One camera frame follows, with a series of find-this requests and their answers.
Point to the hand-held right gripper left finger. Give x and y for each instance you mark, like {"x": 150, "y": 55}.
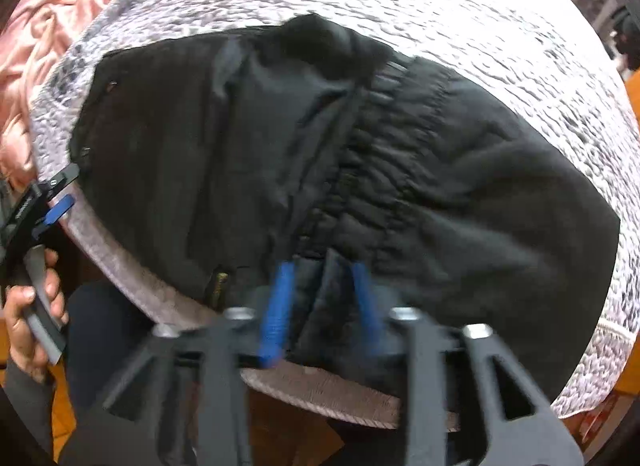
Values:
{"x": 275, "y": 316}

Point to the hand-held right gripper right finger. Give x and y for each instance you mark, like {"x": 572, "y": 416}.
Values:
{"x": 367, "y": 306}

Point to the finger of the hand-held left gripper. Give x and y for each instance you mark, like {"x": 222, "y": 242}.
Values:
{"x": 60, "y": 178}
{"x": 55, "y": 213}

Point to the black quilted pants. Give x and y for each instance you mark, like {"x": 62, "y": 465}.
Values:
{"x": 450, "y": 196}

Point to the person's left forearm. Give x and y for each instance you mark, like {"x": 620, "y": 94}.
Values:
{"x": 25, "y": 406}

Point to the person's left hand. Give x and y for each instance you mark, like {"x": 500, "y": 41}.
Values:
{"x": 20, "y": 333}

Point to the person's left leg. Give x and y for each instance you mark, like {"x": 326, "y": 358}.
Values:
{"x": 110, "y": 336}

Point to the person's leg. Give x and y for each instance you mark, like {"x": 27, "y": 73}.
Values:
{"x": 110, "y": 336}
{"x": 370, "y": 446}

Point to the person's right leg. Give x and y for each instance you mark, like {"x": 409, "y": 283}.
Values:
{"x": 370, "y": 446}

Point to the pink fleece blanket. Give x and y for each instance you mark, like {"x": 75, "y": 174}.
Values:
{"x": 60, "y": 20}

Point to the grey quilted bedspread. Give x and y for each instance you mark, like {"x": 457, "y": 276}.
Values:
{"x": 450, "y": 20}

